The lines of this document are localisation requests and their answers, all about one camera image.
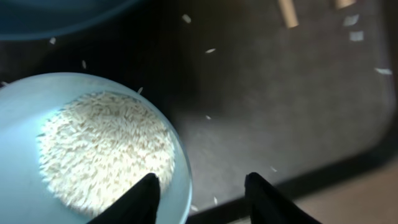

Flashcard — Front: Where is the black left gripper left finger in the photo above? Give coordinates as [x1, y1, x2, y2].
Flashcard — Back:
[88, 173, 160, 224]

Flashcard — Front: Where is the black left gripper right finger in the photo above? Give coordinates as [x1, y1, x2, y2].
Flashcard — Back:
[244, 172, 320, 224]

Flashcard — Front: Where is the white rice pile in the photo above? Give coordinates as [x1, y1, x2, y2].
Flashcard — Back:
[37, 91, 175, 217]

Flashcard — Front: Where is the light blue bowl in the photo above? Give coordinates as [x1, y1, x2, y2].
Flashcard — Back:
[1, 72, 192, 224]

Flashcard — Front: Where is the dark blue plate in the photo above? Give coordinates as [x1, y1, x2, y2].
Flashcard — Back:
[1, 0, 141, 40]

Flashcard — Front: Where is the dark brown serving tray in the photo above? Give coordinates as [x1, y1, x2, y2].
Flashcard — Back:
[1, 1, 397, 223]

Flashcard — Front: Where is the left wooden chopstick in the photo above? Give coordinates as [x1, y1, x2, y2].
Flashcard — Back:
[278, 0, 299, 29]

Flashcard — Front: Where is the wooden chopstick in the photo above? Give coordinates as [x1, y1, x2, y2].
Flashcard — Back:
[278, 0, 299, 29]
[334, 0, 356, 9]

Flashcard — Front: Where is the right wooden chopstick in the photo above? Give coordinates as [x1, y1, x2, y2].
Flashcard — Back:
[334, 0, 356, 9]

